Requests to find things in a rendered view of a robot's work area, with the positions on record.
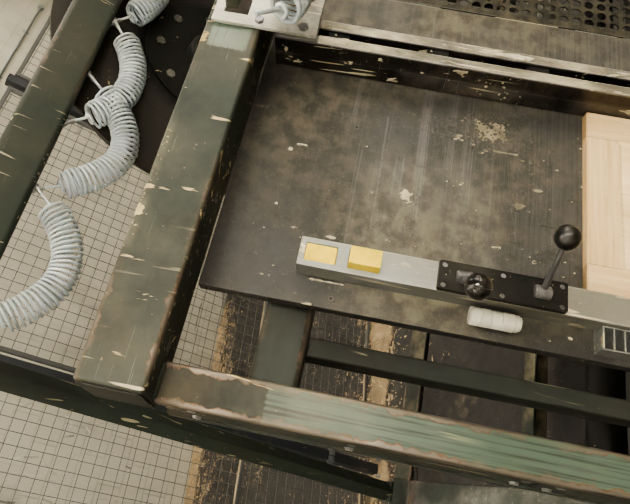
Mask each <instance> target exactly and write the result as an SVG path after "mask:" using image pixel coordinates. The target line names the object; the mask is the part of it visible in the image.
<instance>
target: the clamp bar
mask: <svg viewBox="0 0 630 504"><path fill-rule="evenodd" d="M324 4H325V0H311V5H310V6H309V7H308V10H307V12H306V13H305V14H304V16H303V17H302V18H301V19H300V20H298V21H297V22H296V23H295V24H289V25H288V24H286V23H283V22H281V21H280V20H279V19H278V18H277V17H275V16H274V14H273V13H270V14H265V15H260V16H255V15H254V11H257V10H262V9H268V8H271V7H270V0H253V2H252V5H251V8H250V11H249V14H248V15H245V14H239V13H233V12H227V11H225V9H226V2H225V0H218V1H217V4H216V6H215V9H214V12H213V14H212V17H211V21H214V22H220V23H224V24H230V25H236V26H242V27H249V28H255V29H261V30H267V31H272V32H275V60H276V63H279V64H285V65H291V66H297V67H302V68H308V69H314V70H320V71H326V72H331V73H337V74H343V75H349V76H354V77H360V78H366V79H372V80H377V81H383V82H389V83H395V84H401V85H406V86H412V87H418V88H424V89H429V90H435V91H441V92H447V93H453V94H458V95H464V96H470V97H476V98H481V99H487V100H493V101H499V102H504V103H510V104H516V105H522V106H528V107H533V108H539V109H545V110H551V111H556V112H562V113H568V114H574V115H580V116H584V115H585V114H586V113H587V112H589V113H595V114H600V115H606V116H612V117H618V118H624V119H629V120H630V72H628V71H622V70H616V69H610V68H604V67H598V66H592V65H586V64H580V63H575V62H569V61H563V60H557V59H551V58H545V57H539V56H533V55H527V54H521V53H515V52H509V51H503V50H497V49H491V48H486V47H480V46H474V45H468V44H462V43H456V42H450V41H444V40H438V39H432V38H426V37H420V36H414V35H408V34H402V33H397V32H391V31H385V30H379V29H373V28H367V27H361V26H355V25H349V24H343V23H337V22H331V21H325V20H324V21H322V12H323V8H324Z"/></svg>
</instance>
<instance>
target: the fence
mask: <svg viewBox="0 0 630 504"><path fill-rule="evenodd" d="M307 243H312V244H317V245H323V246H328V247H333V248H338V252H337V257H336V262H335V265H331V264H326V263H320V262H315V261H310V260H305V259H304V255H305V250H306V246H307ZM351 246H352V245H348V244H343V243H338V242H332V241H327V240H322V239H317V238H311V237H306V236H302V239H301V244H300V248H299V252H298V257H297V261H296V273H298V274H303V275H308V276H314V277H319V278H324V279H329V280H334V281H340V282H345V283H350V284H355V285H360V286H366V287H371V288H376V289H381V290H386V291H392V292H397V293H402V294H407V295H412V296H417V297H423V298H428V299H433V300H438V301H443V302H449V303H454V304H459V305H464V306H469V307H471V306H475V307H480V308H485V309H490V310H496V311H501V312H506V313H511V314H515V315H518V316H521V317H527V318H532V319H537V320H542V321H547V322H552V323H558V324H563V325H568V326H573V327H578V328H584V329H589V330H596V329H597V328H599V327H601V326H608V327H613V328H618V329H623V330H629V331H630V298H629V297H624V296H618V295H613V294H608V293H602V292H597V291H592V290H587V289H581V288H576V287H571V286H568V312H567V313H566V314H560V313H555V312H549V311H544V310H539V309H534V308H529V307H523V306H518V305H513V304H508V303H503V302H497V301H492V300H487V299H484V300H474V299H472V298H470V297H469V296H466V295H461V294H456V293H450V292H445V291H440V290H437V289H436V284H437V275H438V267H439V262H438V261H433V260H428V259H422V258H417V257H412V256H407V255H401V254H396V253H391V252H385V251H383V256H382V262H381V268H380V271H379V274H378V273H373V272H367V271H362V270H357V269H352V268H347V266H348V261H349V256H350V250H351Z"/></svg>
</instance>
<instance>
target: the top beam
mask: <svg viewBox="0 0 630 504"><path fill-rule="evenodd" d="M217 1H218V0H215V2H214V4H213V7H212V10H211V12H210V15H209V18H208V20H207V23H206V26H205V28H204V31H203V33H202V36H201V39H200V41H199V44H198V47H197V49H196V52H195V55H194V57H193V60H192V63H191V65H190V68H189V71H188V73H187V76H186V79H185V81H184V84H183V86H182V89H181V92H180V94H179V97H178V100H177V102H176V105H175V108H174V110H173V113H172V116H171V118H170V121H169V124H168V126H167V129H166V131H165V134H164V137H163V139H162V142H161V145H160V147H159V150H158V153H157V155H156V158H155V161H154V163H153V166H152V169H151V171H150V174H149V177H148V179H147V182H146V184H145V187H144V190H143V192H142V195H141V198H140V200H139V203H138V206H137V208H136V211H135V214H134V216H133V219H132V222H131V224H130V227H129V230H128V232H127V235H126V237H125V240H124V243H123V245H122V248H121V251H120V253H119V256H118V259H117V261H116V264H115V267H114V269H113V272H112V275H111V277H110V280H109V283H108V285H107V288H106V290H105V293H104V296H103V298H102V301H101V304H100V306H99V309H98V312H97V314H96V317H95V320H94V322H93V325H92V328H91V330H90V333H89V335H88V338H87V341H86V343H85V346H84V349H83V351H82V354H81V357H80V359H79V362H78V365H77V367H76V370H75V373H74V375H73V378H74V380H76V382H75V383H76V384H77V385H79V386H80V387H82V388H83V389H85V390H86V391H88V392H89V393H91V394H92V395H94V396H96V397H100V398H104V399H109V400H114V401H119V402H124V403H128V404H133V405H138V406H143V407H148V408H155V407H157V406H159V405H158V404H156V403H155V402H154V398H153V394H154V391H155V387H156V384H157V381H158V378H159V375H160V371H161V368H162V365H163V363H166V360H167V359H169V361H170V362H173V359H174V356H175V352H176V349H177V346H178V343H179V339H180V336H181V333H182V330H183V326H184V323H185V320H186V317H187V313H188V310H189V307H190V304H191V300H192V297H193V294H194V291H195V287H196V284H197V281H198V277H199V274H200V271H201V268H202V264H203V261H204V258H205V255H206V251H207V248H208V245H209V242H210V238H211V235H212V232H213V229H214V225H215V222H216V219H217V215H218V212H219V209H220V206H221V202H222V199H223V196H224V193H225V189H226V186H227V183H228V180H229V176H230V173H231V170H232V167H233V163H234V160H235V157H236V153H237V150H238V147H239V144H240V140H241V137H242V134H243V131H244V127H245V124H246V121H247V118H248V114H249V111H250V108H251V105H252V101H253V98H254V95H255V91H256V88H257V85H258V82H259V78H260V75H261V72H262V69H263V65H264V62H265V59H266V56H267V52H268V49H269V46H270V43H271V39H272V36H273V33H274V32H272V31H267V30H261V29H255V28H249V27H242V26H236V25H230V24H224V23H220V22H214V21H211V17H212V14H213V12H214V9H215V6H216V4H217Z"/></svg>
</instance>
